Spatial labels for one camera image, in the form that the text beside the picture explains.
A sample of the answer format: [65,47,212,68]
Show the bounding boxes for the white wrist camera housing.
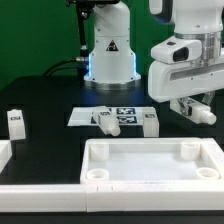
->
[151,37,202,64]

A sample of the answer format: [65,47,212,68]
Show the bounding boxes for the white marker sheet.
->
[68,107,158,126]

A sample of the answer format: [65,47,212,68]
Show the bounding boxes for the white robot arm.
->
[85,0,224,102]

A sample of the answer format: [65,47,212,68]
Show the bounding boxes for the black camera pole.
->
[65,0,98,78]

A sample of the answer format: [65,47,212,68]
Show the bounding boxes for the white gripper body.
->
[148,54,224,102]

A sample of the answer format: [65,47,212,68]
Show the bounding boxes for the white front fence bar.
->
[0,182,224,212]

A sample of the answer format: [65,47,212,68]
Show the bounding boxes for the white desk top tray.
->
[80,138,224,184]

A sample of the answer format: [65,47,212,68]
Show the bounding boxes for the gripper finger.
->
[202,91,215,105]
[177,98,187,115]

